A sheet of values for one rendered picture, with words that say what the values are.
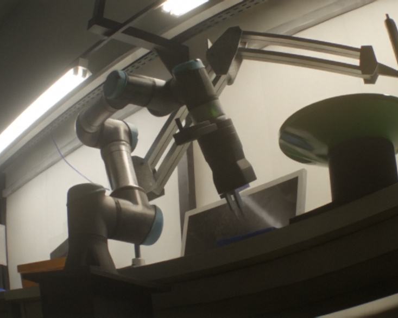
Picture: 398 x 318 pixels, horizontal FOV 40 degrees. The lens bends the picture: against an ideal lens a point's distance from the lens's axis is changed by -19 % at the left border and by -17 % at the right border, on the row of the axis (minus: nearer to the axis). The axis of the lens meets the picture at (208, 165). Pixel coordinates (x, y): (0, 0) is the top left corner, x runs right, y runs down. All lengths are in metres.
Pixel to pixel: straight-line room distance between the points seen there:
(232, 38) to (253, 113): 1.05
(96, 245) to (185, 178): 1.51
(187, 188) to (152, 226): 1.38
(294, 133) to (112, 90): 0.38
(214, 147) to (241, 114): 1.40
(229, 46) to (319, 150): 0.54
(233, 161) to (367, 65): 0.45
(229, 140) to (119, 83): 0.24
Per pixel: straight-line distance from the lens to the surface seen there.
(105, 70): 3.19
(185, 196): 2.68
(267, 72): 2.59
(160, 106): 1.30
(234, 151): 1.23
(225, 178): 1.25
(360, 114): 1.00
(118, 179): 1.37
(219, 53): 1.55
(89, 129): 1.39
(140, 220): 1.30
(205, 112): 1.24
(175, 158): 1.50
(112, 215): 1.27
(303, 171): 1.83
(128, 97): 1.26
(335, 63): 1.48
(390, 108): 1.01
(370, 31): 2.33
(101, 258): 1.21
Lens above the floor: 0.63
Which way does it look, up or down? 21 degrees up
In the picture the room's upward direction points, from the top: 4 degrees counter-clockwise
